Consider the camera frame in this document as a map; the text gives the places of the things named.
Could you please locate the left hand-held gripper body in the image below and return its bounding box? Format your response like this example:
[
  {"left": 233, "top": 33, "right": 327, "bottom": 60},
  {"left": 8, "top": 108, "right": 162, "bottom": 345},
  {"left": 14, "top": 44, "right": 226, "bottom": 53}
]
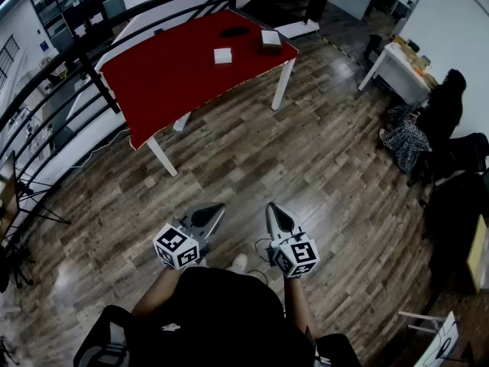
[{"left": 152, "top": 214, "right": 210, "bottom": 271}]

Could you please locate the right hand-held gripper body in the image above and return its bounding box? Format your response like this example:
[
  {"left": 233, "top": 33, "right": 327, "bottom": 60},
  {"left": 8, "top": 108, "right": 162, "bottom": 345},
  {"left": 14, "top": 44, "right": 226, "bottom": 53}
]
[{"left": 269, "top": 230, "right": 320, "bottom": 280}]

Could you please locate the small white box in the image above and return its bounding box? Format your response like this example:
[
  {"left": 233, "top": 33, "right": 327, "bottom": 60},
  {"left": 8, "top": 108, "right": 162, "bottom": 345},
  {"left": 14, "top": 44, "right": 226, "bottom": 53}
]
[{"left": 213, "top": 47, "right": 233, "bottom": 67}]

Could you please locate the person's left forearm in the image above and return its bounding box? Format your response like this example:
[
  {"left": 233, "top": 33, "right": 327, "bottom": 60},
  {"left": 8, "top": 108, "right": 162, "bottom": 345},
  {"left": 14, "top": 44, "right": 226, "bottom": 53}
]
[{"left": 131, "top": 265, "right": 185, "bottom": 317}]

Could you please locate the person's right forearm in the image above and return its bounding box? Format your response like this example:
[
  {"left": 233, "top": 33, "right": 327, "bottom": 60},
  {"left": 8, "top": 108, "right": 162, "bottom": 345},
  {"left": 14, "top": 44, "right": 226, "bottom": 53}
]
[{"left": 282, "top": 275, "right": 320, "bottom": 333}]

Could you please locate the person's black shirt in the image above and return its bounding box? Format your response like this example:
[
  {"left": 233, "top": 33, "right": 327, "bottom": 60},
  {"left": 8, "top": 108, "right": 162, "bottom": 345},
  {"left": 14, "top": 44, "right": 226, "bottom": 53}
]
[{"left": 73, "top": 267, "right": 361, "bottom": 367}]

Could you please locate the red tablecloth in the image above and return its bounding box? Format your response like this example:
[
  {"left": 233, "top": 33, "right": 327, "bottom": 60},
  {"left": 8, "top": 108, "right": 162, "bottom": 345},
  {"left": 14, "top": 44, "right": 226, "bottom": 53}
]
[{"left": 99, "top": 8, "right": 300, "bottom": 151}]

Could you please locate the black metal railing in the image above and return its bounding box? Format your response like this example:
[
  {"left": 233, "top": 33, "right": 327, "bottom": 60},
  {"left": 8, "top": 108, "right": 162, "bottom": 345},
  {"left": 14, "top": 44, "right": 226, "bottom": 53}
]
[{"left": 0, "top": 0, "right": 337, "bottom": 244}]

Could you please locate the black tripod stand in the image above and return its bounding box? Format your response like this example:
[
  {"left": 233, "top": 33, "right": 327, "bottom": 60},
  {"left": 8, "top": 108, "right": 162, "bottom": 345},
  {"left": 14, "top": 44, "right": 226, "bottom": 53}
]
[{"left": 0, "top": 150, "right": 73, "bottom": 291}]

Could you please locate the black remote control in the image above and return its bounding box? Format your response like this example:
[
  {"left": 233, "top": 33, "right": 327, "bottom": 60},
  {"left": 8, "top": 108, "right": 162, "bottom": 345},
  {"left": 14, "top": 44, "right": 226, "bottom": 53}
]
[{"left": 219, "top": 25, "right": 251, "bottom": 39}]

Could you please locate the black chair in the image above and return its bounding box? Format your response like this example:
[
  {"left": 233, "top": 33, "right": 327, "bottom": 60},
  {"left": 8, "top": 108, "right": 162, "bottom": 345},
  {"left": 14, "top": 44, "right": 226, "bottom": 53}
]
[{"left": 406, "top": 132, "right": 489, "bottom": 244}]

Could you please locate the white desk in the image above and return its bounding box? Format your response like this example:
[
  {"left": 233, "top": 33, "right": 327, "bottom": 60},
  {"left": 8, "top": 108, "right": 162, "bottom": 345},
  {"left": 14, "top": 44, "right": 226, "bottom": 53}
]
[{"left": 357, "top": 41, "right": 440, "bottom": 107}]

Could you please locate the white low barrier panel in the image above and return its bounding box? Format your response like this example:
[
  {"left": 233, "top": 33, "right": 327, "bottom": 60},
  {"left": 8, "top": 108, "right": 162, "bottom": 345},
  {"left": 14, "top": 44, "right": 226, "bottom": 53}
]
[{"left": 66, "top": 7, "right": 321, "bottom": 132}]

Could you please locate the black bin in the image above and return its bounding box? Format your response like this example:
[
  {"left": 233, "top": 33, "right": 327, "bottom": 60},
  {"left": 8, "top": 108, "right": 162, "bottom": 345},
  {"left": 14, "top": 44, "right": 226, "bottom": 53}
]
[{"left": 365, "top": 34, "right": 384, "bottom": 56}]

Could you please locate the row of tan containers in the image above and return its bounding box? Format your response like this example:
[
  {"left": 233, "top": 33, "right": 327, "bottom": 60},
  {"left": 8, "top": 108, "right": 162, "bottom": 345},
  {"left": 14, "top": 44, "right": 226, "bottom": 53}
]
[{"left": 392, "top": 34, "right": 439, "bottom": 88}]

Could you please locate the glass-front shelving unit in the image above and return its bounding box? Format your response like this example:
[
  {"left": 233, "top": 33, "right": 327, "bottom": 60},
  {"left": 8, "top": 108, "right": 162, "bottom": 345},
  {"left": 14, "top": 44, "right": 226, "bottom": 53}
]
[{"left": 29, "top": 0, "right": 126, "bottom": 54}]

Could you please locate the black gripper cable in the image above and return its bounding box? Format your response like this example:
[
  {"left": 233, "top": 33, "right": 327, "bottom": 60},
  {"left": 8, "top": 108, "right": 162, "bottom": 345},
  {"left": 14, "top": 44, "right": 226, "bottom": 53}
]
[{"left": 254, "top": 237, "right": 278, "bottom": 273}]

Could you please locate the grey shoulder strap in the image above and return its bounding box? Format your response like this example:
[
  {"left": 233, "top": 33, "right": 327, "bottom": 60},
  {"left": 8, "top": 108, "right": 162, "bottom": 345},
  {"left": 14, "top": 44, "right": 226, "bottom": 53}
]
[
  {"left": 86, "top": 318, "right": 130, "bottom": 367},
  {"left": 304, "top": 326, "right": 326, "bottom": 367}
]

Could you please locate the white panel with cable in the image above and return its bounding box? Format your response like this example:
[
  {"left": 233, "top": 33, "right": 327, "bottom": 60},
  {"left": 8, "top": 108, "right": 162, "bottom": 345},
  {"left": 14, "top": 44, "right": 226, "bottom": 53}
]
[{"left": 397, "top": 310, "right": 460, "bottom": 367}]

